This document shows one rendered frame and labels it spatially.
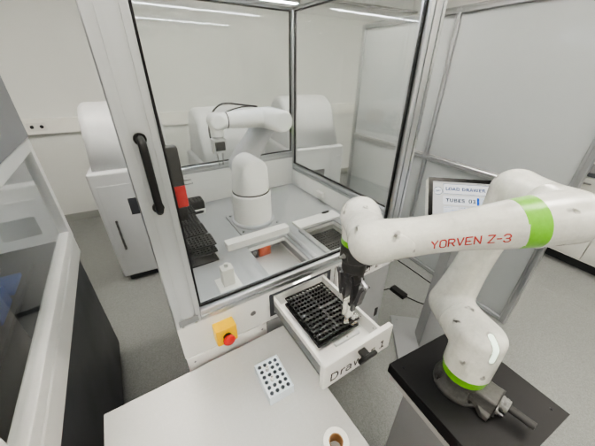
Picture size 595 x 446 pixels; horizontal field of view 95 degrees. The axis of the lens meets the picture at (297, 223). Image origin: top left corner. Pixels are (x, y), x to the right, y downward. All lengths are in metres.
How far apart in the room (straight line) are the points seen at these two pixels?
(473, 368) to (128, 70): 1.09
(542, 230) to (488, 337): 0.34
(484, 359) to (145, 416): 0.98
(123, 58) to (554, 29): 2.10
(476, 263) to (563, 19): 1.60
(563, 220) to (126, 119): 0.91
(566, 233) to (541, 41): 1.65
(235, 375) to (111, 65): 0.92
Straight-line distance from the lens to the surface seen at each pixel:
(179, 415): 1.06
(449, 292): 1.02
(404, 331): 2.24
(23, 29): 4.01
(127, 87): 0.69
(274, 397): 0.99
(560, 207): 0.77
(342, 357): 0.91
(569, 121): 2.19
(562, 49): 2.24
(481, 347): 0.92
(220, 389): 1.06
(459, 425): 1.05
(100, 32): 0.70
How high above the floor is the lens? 1.67
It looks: 29 degrees down
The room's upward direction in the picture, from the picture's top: 1 degrees clockwise
